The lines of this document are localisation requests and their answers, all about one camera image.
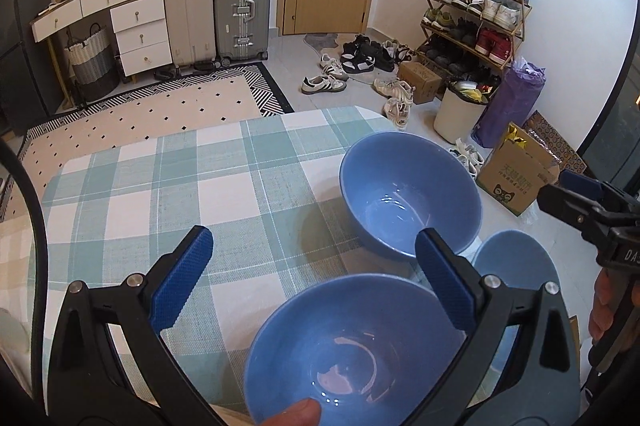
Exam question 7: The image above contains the teal plaid tablecloth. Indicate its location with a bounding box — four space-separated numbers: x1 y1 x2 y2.
27 105 481 426

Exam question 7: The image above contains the grey doormat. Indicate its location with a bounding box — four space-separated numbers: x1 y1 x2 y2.
303 32 346 57

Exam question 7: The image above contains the beige suitcase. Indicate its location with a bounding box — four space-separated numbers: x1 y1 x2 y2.
161 0 218 68

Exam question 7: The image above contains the pale checked cloth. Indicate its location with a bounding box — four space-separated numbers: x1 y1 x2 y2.
0 218 38 307

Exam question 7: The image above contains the purple bag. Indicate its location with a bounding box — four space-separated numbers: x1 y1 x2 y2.
471 58 547 149

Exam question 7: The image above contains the woven laundry basket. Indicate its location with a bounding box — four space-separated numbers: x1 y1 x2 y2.
64 23 121 103

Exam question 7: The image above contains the silver suitcase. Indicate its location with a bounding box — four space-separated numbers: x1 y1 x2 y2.
213 0 273 64

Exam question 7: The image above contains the black cable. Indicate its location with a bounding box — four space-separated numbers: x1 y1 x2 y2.
0 141 50 357

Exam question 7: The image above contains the scattered shoes group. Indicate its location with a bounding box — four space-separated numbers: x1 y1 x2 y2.
300 33 418 129

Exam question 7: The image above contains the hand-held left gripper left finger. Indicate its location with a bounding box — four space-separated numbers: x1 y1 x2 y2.
47 225 226 426

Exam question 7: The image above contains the white trash bin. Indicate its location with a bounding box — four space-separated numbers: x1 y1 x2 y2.
433 81 493 144

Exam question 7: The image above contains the person's right hand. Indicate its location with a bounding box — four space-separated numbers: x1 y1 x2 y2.
588 273 621 343

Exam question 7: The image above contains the printed cardboard box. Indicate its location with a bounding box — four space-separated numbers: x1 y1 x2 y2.
475 122 561 217

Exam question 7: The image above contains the brown cardboard box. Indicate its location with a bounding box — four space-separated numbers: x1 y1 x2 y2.
397 61 443 105

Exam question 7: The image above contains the blue bowl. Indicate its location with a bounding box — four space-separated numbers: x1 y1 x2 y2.
339 131 483 263
472 229 562 357
244 274 468 426

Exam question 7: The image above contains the grey refrigerator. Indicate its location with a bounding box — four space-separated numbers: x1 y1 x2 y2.
0 0 66 122

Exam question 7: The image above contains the person's left hand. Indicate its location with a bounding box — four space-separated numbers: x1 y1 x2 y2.
262 398 321 426

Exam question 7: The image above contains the white vanity desk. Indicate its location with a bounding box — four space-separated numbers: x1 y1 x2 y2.
30 0 173 107

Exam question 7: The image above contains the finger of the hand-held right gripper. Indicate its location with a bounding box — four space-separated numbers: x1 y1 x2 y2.
558 169 610 203
537 183 608 238

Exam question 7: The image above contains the metal shoe rack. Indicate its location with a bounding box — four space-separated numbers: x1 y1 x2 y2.
416 0 532 79

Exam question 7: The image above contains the patterned flat cardboard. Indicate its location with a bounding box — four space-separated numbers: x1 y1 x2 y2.
520 110 588 177

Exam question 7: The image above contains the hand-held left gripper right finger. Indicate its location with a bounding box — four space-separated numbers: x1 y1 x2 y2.
415 228 581 426

